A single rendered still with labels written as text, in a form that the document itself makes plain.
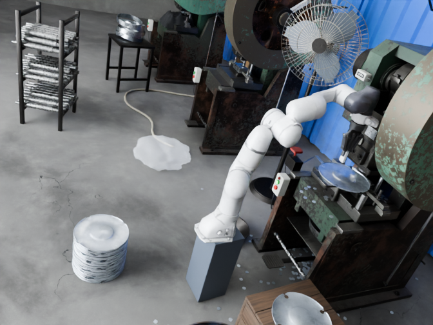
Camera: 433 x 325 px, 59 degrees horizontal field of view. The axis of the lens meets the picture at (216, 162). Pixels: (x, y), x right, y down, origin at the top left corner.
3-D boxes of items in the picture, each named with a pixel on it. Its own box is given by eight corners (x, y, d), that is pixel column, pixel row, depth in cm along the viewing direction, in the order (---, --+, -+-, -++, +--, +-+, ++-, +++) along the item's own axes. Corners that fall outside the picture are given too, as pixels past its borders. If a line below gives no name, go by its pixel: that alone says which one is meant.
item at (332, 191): (317, 205, 205) (326, 185, 198) (303, 189, 216) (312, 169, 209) (352, 202, 215) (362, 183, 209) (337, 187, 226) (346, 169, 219)
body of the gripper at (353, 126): (360, 118, 195) (354, 134, 200) (348, 118, 192) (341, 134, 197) (370, 125, 190) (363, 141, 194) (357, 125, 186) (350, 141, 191)
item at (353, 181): (328, 157, 228) (329, 156, 228) (375, 180, 216) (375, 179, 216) (310, 173, 206) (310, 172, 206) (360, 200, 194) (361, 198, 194)
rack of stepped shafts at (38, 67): (66, 132, 334) (69, 22, 286) (12, 122, 328) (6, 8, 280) (80, 112, 370) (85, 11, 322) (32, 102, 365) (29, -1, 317)
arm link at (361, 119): (350, 108, 189) (346, 117, 192) (367, 119, 180) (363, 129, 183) (369, 108, 195) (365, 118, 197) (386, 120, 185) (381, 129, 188)
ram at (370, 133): (359, 168, 200) (384, 118, 185) (343, 153, 211) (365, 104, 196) (384, 167, 207) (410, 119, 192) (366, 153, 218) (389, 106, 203)
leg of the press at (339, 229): (298, 322, 218) (363, 198, 172) (288, 305, 226) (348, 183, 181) (410, 297, 256) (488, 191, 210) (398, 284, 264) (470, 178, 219)
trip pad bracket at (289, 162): (285, 187, 239) (296, 160, 229) (278, 178, 246) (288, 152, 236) (294, 186, 241) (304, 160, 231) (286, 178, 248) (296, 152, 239)
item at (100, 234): (91, 260, 191) (91, 258, 191) (63, 226, 206) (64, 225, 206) (138, 238, 211) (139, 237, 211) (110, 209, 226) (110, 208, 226)
